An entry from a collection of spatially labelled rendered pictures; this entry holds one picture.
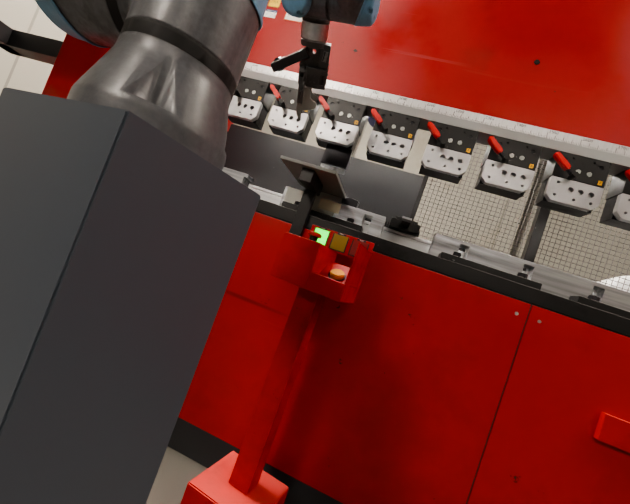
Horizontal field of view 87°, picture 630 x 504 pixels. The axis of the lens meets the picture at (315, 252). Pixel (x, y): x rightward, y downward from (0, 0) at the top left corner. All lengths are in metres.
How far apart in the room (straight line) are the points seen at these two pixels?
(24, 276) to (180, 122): 0.17
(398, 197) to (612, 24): 0.94
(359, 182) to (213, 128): 1.47
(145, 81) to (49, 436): 0.29
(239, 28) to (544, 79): 1.19
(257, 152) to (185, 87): 1.64
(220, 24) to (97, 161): 0.18
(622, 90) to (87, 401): 1.54
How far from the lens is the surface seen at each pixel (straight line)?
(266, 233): 1.13
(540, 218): 2.12
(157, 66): 0.36
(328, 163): 1.29
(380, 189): 1.77
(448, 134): 1.29
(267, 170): 1.92
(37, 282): 0.30
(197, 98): 0.36
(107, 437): 0.39
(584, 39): 1.57
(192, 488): 1.03
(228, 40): 0.39
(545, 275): 1.27
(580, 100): 1.46
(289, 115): 1.37
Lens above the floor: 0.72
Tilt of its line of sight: 3 degrees up
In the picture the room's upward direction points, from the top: 20 degrees clockwise
